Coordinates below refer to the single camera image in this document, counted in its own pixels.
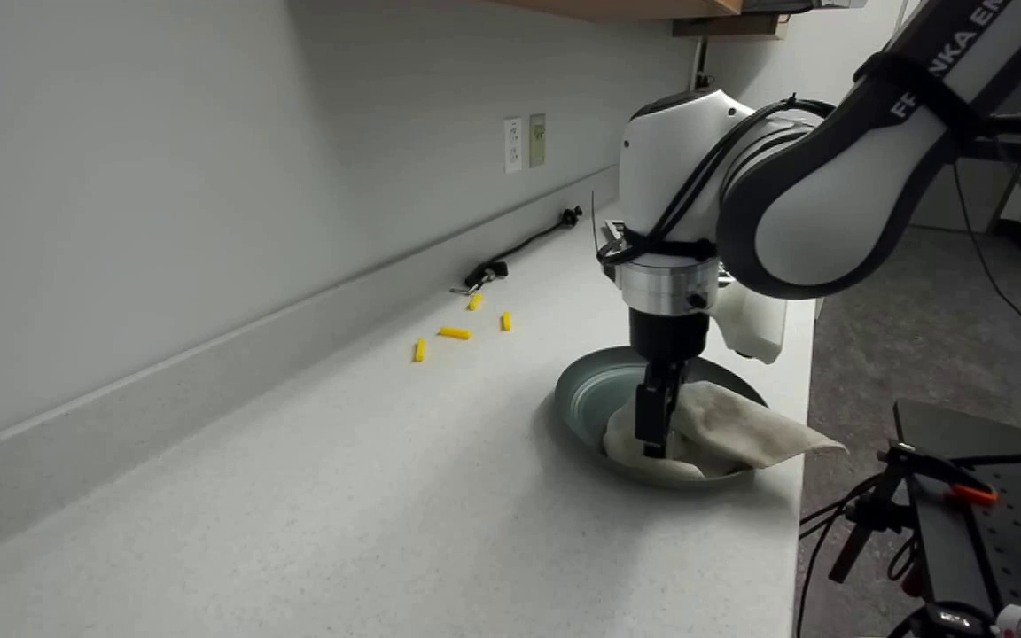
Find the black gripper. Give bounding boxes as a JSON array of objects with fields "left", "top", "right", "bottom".
[{"left": 627, "top": 308, "right": 714, "bottom": 462}]

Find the stained white cloth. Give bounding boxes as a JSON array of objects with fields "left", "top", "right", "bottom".
[{"left": 598, "top": 377, "right": 850, "bottom": 486}]

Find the dark green plate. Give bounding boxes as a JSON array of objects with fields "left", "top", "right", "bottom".
[{"left": 551, "top": 345, "right": 776, "bottom": 492}]

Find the black breadboard table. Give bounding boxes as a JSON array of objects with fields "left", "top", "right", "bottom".
[{"left": 890, "top": 398, "right": 1021, "bottom": 620}]

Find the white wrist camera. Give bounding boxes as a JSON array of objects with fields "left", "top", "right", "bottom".
[{"left": 714, "top": 278, "right": 791, "bottom": 369}]

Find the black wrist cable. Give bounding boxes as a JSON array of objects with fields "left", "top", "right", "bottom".
[{"left": 596, "top": 95, "right": 837, "bottom": 268}]

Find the red handled clamp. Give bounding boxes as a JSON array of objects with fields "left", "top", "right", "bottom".
[{"left": 881, "top": 434, "right": 1008, "bottom": 514}]

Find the white wall outlet plate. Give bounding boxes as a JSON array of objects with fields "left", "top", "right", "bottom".
[{"left": 500, "top": 114, "right": 530, "bottom": 177}]

